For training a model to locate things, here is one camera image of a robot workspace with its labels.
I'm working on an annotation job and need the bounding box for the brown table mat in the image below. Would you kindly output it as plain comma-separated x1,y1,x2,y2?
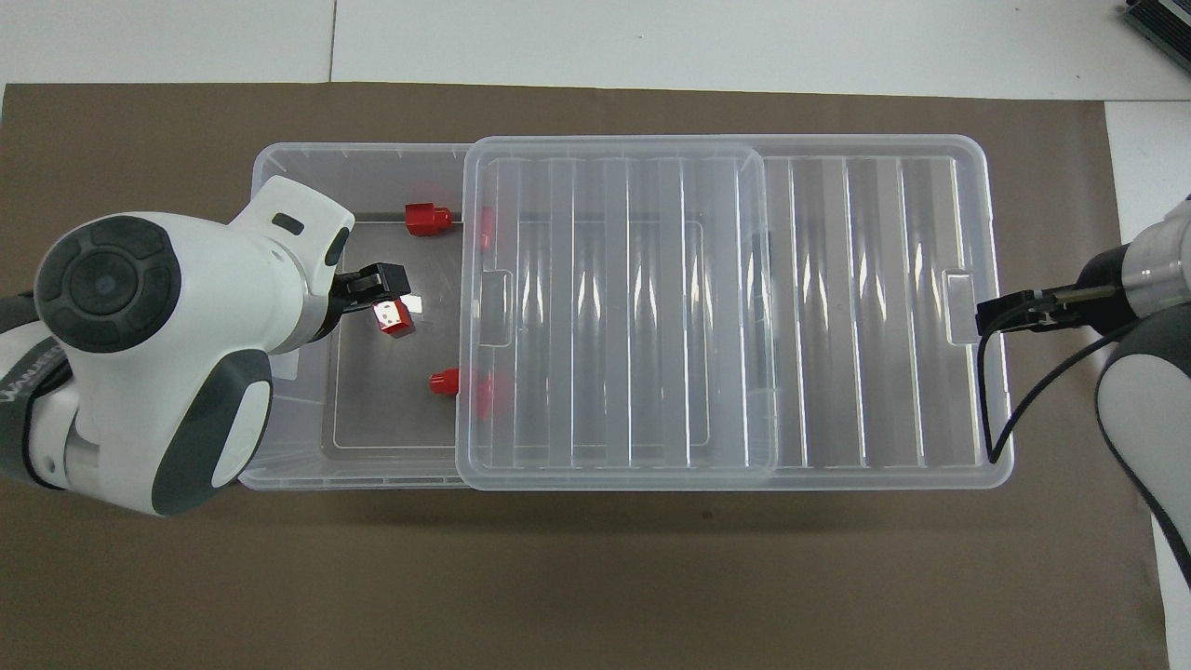
0,82,1169,670

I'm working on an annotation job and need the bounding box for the clear ribbed plastic lid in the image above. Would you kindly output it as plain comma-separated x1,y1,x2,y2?
456,135,1015,490

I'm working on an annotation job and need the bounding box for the clear plastic storage box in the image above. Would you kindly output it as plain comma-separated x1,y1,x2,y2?
238,141,799,491

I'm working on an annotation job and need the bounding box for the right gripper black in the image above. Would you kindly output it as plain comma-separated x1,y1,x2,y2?
975,244,1131,337

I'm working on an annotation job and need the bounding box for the grey ribbed device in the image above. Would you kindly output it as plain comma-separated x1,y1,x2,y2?
1121,0,1191,71

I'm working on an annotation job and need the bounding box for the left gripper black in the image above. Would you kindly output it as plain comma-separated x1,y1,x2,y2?
321,263,411,336

